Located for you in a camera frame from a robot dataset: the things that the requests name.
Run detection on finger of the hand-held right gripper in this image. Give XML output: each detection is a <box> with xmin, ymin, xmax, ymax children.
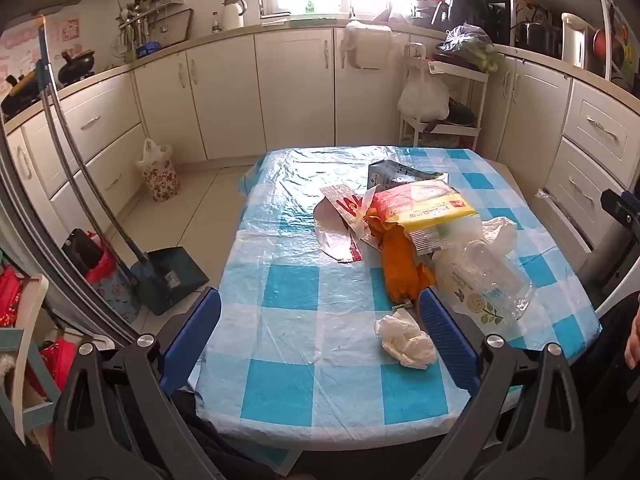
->
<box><xmin>601</xmin><ymin>189</ymin><xmax>640</xmax><ymax>225</ymax></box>

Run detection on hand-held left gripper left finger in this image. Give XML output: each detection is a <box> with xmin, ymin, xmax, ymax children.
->
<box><xmin>52</xmin><ymin>286</ymin><xmax>223</xmax><ymax>480</ymax></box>

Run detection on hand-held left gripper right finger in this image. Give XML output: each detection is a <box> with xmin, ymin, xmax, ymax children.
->
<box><xmin>415</xmin><ymin>286</ymin><xmax>589</xmax><ymax>480</ymax></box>

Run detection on white paper wrapper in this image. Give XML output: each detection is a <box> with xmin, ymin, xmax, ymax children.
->
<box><xmin>481</xmin><ymin>217</ymin><xmax>518</xmax><ymax>261</ymax></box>

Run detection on grey milk carton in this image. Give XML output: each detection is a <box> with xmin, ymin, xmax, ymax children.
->
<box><xmin>367</xmin><ymin>159</ymin><xmax>448</xmax><ymax>196</ymax></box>

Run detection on person's right hand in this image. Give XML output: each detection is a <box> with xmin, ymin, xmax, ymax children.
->
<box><xmin>624</xmin><ymin>305</ymin><xmax>640</xmax><ymax>372</ymax></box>

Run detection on white crumpled tissue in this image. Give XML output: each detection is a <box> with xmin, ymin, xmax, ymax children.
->
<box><xmin>375</xmin><ymin>308</ymin><xmax>438</xmax><ymax>370</ymax></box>

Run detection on clear plastic bottle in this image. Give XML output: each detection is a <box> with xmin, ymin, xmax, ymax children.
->
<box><xmin>432</xmin><ymin>240</ymin><xmax>537</xmax><ymax>328</ymax></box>

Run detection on red floral bag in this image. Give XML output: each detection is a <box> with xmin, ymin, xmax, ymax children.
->
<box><xmin>92</xmin><ymin>260</ymin><xmax>141</xmax><ymax>323</ymax></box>

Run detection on red plastic bag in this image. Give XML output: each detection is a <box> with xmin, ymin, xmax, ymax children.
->
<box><xmin>82</xmin><ymin>232</ymin><xmax>118</xmax><ymax>283</ymax></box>

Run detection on yellow wet wipes packet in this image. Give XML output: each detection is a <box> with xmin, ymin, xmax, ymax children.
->
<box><xmin>372</xmin><ymin>172</ymin><xmax>483</xmax><ymax>256</ymax></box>

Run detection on black flat box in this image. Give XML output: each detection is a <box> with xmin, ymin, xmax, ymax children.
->
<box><xmin>62</xmin><ymin>229</ymin><xmax>103</xmax><ymax>273</ymax></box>

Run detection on red cloth bag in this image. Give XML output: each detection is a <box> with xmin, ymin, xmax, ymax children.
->
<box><xmin>40</xmin><ymin>337</ymin><xmax>78</xmax><ymax>403</ymax></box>

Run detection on person's dark clothing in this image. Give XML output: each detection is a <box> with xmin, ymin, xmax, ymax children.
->
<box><xmin>570</xmin><ymin>305</ymin><xmax>640</xmax><ymax>480</ymax></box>

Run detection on floral waste bin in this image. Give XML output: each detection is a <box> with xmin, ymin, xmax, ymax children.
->
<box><xmin>136</xmin><ymin>138</ymin><xmax>181</xmax><ymax>202</ymax></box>

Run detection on white plastic rack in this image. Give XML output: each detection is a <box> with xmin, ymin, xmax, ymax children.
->
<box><xmin>0</xmin><ymin>272</ymin><xmax>67</xmax><ymax>426</ymax></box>

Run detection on red white paper bag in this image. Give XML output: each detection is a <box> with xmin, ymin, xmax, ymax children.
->
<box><xmin>314</xmin><ymin>183</ymin><xmax>378</xmax><ymax>263</ymax></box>

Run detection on white electric kettle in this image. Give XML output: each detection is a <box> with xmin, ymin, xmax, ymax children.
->
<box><xmin>221</xmin><ymin>0</ymin><xmax>248</xmax><ymax>29</ymax></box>
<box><xmin>560</xmin><ymin>12</ymin><xmax>590</xmax><ymax>68</ymax></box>

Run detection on black pan on cart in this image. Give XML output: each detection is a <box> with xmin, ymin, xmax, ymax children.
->
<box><xmin>447</xmin><ymin>97</ymin><xmax>478</xmax><ymax>126</ymax></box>

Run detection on black cooking pot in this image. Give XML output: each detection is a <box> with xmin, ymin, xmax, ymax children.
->
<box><xmin>515</xmin><ymin>21</ymin><xmax>561</xmax><ymax>58</ymax></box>

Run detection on white trolley cart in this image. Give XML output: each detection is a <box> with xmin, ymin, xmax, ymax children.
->
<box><xmin>400</xmin><ymin>42</ymin><xmax>490</xmax><ymax>150</ymax></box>

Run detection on bag of green vegetables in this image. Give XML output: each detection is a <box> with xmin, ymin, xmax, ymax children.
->
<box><xmin>437</xmin><ymin>24</ymin><xmax>501</xmax><ymax>72</ymax></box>

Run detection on white plastic bag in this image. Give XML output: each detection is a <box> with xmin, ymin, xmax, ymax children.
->
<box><xmin>397</xmin><ymin>67</ymin><xmax>451</xmax><ymax>122</ymax></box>

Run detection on white kitchen cabinets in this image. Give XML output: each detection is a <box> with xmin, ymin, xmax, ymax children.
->
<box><xmin>0</xmin><ymin>25</ymin><xmax>640</xmax><ymax>271</ymax></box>

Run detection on black wok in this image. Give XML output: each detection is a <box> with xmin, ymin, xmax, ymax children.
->
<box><xmin>56</xmin><ymin>49</ymin><xmax>97</xmax><ymax>86</ymax></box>

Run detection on black frying pan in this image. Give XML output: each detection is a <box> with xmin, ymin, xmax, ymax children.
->
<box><xmin>0</xmin><ymin>72</ymin><xmax>42</xmax><ymax>117</ymax></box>

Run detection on white door-hung bag holder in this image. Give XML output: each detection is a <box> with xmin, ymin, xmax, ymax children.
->
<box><xmin>340</xmin><ymin>20</ymin><xmax>396</xmax><ymax>70</ymax></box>

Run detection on wall utensil rack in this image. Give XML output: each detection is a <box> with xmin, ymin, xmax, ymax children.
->
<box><xmin>115</xmin><ymin>0</ymin><xmax>182</xmax><ymax>52</ymax></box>

